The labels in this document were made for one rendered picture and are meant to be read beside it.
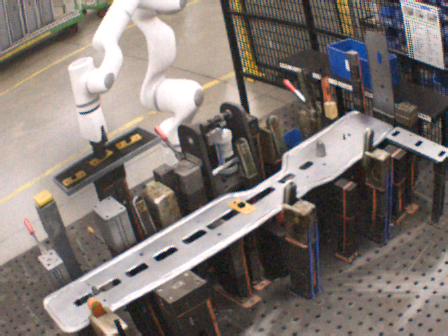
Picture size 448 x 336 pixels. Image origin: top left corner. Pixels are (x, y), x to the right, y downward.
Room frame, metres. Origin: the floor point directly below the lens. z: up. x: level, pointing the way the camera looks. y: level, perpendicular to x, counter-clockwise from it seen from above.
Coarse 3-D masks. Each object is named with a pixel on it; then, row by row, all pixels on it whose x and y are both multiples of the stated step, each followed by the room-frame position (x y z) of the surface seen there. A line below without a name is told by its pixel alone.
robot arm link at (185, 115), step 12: (168, 84) 1.97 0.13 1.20; (180, 84) 1.95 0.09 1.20; (192, 84) 1.94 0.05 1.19; (156, 96) 1.96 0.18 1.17; (168, 96) 1.93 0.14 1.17; (180, 96) 1.91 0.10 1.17; (192, 96) 1.91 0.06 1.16; (168, 108) 1.94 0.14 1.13; (180, 108) 1.91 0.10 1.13; (192, 108) 1.91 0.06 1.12; (168, 120) 2.00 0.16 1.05; (180, 120) 1.91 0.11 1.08; (168, 132) 1.94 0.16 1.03
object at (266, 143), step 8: (264, 120) 1.82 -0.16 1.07; (264, 128) 1.77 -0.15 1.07; (264, 136) 1.77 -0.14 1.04; (264, 144) 1.77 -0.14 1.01; (272, 144) 1.74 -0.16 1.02; (264, 152) 1.78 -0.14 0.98; (272, 152) 1.75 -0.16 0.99; (264, 160) 1.78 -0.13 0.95; (272, 160) 1.75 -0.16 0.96; (280, 160) 1.76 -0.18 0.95; (264, 168) 1.79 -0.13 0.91; (272, 168) 1.76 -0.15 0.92; (280, 168) 1.76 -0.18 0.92
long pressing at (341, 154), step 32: (352, 128) 1.79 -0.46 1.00; (384, 128) 1.75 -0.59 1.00; (288, 160) 1.66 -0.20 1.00; (320, 160) 1.63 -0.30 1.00; (352, 160) 1.59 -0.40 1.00; (256, 192) 1.53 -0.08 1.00; (192, 224) 1.43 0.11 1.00; (224, 224) 1.40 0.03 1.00; (256, 224) 1.38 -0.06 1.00; (128, 256) 1.32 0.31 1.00; (192, 256) 1.28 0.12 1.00; (64, 288) 1.19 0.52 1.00; (128, 288) 1.17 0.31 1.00; (64, 320) 1.05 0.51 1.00
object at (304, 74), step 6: (300, 72) 1.85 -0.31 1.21; (306, 72) 1.84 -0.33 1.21; (300, 78) 1.85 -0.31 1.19; (306, 78) 1.87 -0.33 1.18; (300, 84) 1.86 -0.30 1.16; (306, 84) 1.86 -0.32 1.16; (306, 90) 1.84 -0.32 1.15; (312, 90) 1.85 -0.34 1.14; (306, 96) 1.84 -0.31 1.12; (312, 96) 1.86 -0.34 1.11; (306, 102) 1.85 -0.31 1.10; (312, 102) 1.85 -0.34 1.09; (318, 114) 1.84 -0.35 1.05
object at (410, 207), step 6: (408, 156) 1.62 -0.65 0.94; (408, 162) 1.63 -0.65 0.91; (408, 168) 1.63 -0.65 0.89; (408, 174) 1.63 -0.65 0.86; (408, 180) 1.63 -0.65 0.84; (408, 186) 1.63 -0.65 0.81; (408, 192) 1.63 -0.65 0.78; (408, 198) 1.63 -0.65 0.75; (408, 204) 1.65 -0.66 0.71; (414, 204) 1.64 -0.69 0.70; (408, 210) 1.62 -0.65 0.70; (414, 210) 1.61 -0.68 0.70
